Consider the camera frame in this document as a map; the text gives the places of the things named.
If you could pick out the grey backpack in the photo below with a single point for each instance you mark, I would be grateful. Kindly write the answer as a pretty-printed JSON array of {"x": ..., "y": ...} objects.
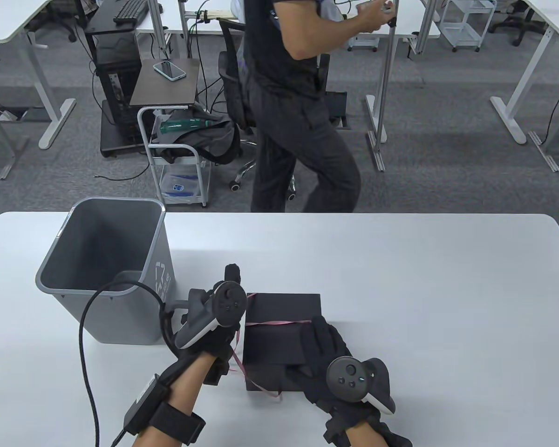
[{"x": 205, "y": 137}]

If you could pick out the green bottle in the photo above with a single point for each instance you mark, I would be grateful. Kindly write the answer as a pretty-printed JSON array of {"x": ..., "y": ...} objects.
[{"x": 186, "y": 125}]

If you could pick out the black keyboard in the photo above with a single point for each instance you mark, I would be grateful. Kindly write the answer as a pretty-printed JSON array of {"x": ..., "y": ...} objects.
[{"x": 130, "y": 11}]

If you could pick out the black swivel chair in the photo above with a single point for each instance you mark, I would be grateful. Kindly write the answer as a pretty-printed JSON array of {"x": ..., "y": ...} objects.
[{"x": 517, "y": 23}]

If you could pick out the black computer tower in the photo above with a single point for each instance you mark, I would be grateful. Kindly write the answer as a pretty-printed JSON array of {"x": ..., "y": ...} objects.
[{"x": 116, "y": 70}]

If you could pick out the black gift box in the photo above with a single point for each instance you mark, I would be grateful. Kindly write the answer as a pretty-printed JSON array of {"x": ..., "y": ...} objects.
[{"x": 279, "y": 344}]

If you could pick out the smartphone with teal case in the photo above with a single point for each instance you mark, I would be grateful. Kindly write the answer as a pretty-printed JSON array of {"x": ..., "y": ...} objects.
[{"x": 170, "y": 71}]

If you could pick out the person's left hand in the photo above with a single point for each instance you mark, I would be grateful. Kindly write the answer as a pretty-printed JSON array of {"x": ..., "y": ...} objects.
[{"x": 219, "y": 349}]

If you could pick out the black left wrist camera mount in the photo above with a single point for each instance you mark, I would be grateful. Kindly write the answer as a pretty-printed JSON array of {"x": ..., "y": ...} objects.
[{"x": 177, "y": 421}]

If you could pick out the white power strip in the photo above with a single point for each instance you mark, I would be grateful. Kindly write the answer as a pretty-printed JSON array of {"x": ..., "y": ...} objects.
[{"x": 9, "y": 114}]

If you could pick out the grey desk leg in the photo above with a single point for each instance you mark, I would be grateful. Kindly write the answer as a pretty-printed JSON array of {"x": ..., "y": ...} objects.
[{"x": 9, "y": 153}]

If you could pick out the black floor box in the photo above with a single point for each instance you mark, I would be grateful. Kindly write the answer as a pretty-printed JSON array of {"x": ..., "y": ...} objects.
[{"x": 339, "y": 104}]

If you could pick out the white rolling cart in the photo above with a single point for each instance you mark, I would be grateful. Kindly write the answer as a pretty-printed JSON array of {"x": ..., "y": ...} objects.
[{"x": 200, "y": 172}]

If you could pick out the grey plastic trash bin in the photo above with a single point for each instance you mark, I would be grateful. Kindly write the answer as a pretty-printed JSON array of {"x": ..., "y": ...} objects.
[{"x": 121, "y": 321}]

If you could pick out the black computer stand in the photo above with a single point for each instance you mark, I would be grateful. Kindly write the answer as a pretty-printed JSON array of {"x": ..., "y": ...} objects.
[{"x": 107, "y": 18}]

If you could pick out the person's right hand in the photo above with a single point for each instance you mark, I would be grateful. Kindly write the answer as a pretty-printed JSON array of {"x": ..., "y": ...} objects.
[{"x": 321, "y": 344}]

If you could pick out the dark brown side table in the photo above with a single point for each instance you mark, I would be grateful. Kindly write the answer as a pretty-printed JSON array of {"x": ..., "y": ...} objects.
[{"x": 167, "y": 91}]

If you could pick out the aluminium frame post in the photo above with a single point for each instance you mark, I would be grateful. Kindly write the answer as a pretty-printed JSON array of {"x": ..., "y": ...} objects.
[{"x": 385, "y": 70}]

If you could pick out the black mesh office chair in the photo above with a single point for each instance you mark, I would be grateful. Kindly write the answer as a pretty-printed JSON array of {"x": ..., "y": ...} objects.
[{"x": 230, "y": 88}]

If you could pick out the aluminium floor rail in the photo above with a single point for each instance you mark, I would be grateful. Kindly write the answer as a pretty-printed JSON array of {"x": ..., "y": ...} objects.
[{"x": 545, "y": 151}]

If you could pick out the grey white right hand controller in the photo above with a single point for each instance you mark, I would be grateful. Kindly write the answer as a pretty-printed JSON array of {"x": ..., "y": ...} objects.
[{"x": 349, "y": 377}]

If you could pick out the person's right forearm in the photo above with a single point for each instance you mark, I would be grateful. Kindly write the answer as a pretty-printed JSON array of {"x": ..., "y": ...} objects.
[{"x": 365, "y": 437}]

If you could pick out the pink ribbon bow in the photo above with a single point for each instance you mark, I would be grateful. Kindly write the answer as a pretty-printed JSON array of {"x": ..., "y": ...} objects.
[{"x": 270, "y": 323}]

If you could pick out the person's left forearm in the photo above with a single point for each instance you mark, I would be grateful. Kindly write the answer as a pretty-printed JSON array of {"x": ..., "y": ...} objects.
[{"x": 186, "y": 386}]

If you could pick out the blue white packet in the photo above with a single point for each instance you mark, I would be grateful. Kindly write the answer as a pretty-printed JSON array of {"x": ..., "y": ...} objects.
[{"x": 179, "y": 186}]

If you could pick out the white cart base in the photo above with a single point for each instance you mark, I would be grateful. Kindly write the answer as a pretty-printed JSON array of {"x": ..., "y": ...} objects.
[{"x": 363, "y": 43}]

